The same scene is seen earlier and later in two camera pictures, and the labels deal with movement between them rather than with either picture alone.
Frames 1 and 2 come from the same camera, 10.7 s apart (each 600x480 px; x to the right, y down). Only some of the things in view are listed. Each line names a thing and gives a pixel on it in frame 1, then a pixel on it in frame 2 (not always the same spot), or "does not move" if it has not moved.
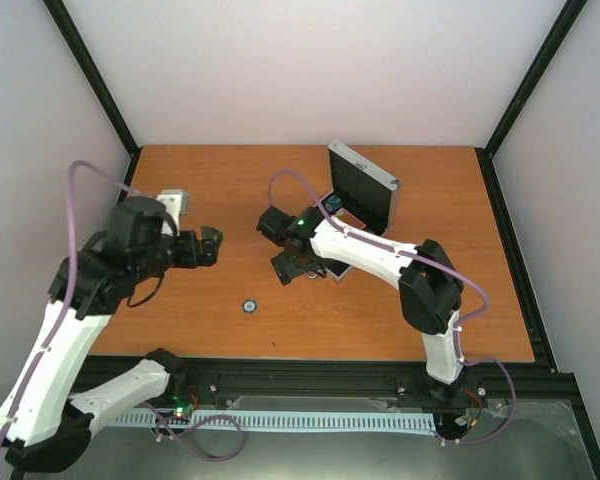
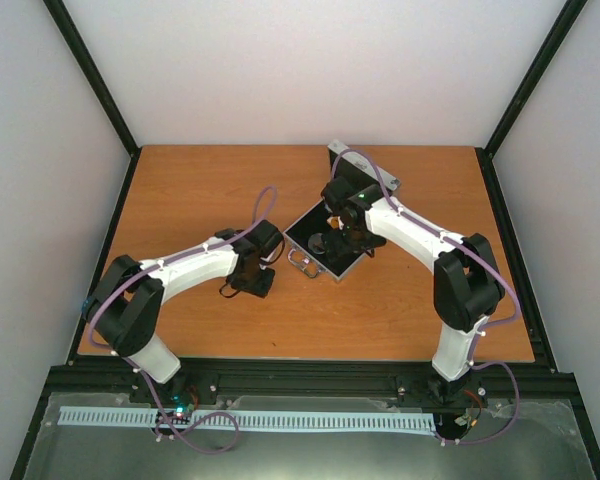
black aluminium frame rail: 501,381 does not move
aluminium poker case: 361,195 does not move
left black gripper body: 188,256 -> 252,283
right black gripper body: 311,263 -> 353,240
